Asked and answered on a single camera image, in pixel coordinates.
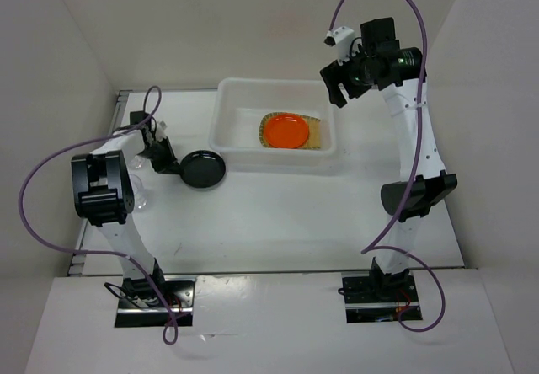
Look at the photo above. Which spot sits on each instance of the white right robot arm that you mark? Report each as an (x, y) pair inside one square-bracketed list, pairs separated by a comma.
[(424, 180)]

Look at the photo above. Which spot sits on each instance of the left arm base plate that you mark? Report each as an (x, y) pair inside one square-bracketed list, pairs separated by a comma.
[(137, 312)]

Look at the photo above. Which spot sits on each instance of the clear plastic cup far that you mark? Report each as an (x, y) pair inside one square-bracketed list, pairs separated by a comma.
[(137, 162)]

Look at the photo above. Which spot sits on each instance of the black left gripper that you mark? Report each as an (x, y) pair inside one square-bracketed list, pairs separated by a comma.
[(169, 158)]

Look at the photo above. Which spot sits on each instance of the woven bamboo tray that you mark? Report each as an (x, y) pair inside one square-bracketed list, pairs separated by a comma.
[(314, 140)]

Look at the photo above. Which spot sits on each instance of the black round dish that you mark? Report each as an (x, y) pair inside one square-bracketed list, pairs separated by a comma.
[(202, 169)]

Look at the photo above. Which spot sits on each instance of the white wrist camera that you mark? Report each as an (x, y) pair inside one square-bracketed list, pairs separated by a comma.
[(342, 39), (159, 131)]

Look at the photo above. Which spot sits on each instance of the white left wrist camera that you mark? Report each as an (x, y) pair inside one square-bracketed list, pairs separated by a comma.
[(159, 131)]

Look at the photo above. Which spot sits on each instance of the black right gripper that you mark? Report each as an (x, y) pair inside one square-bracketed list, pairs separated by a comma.
[(330, 75)]

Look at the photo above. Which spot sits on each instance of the clear plastic bin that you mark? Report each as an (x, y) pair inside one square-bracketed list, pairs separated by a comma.
[(240, 106)]

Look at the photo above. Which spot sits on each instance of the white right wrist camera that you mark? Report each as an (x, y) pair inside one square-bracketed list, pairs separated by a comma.
[(342, 39)]

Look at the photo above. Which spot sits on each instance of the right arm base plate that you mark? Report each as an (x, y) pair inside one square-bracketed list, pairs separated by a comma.
[(367, 301)]

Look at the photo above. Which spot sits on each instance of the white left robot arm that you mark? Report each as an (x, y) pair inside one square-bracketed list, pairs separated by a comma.
[(103, 194)]

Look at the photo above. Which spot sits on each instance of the orange plastic plate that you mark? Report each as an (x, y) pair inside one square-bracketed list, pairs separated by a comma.
[(286, 131)]

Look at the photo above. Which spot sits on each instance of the clear plastic cup near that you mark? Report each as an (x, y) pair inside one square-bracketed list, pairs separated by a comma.
[(140, 194)]

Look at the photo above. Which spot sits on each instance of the clear plastic cup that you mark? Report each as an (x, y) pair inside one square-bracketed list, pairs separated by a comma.
[(140, 194), (137, 162)]

